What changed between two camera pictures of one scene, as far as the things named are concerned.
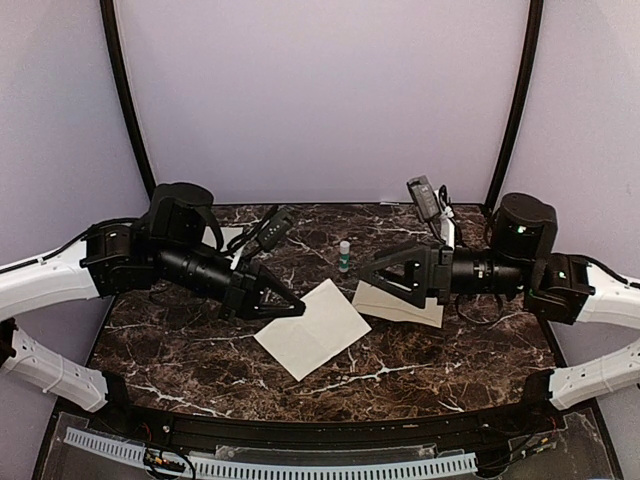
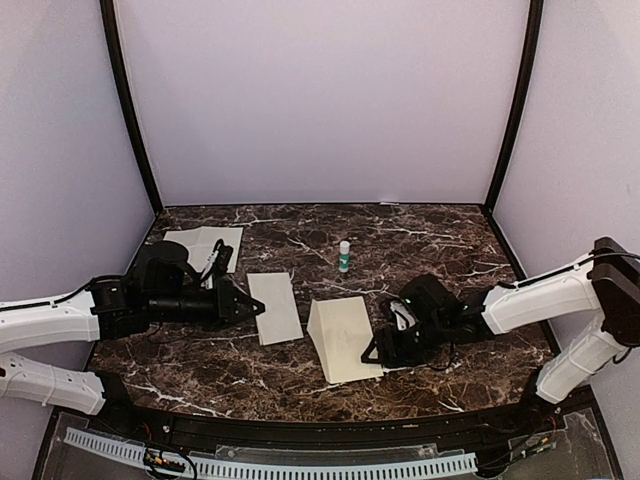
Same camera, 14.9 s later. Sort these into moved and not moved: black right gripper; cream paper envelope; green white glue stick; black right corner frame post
Moved: black right gripper; cream paper envelope
Not moved: black right corner frame post; green white glue stick
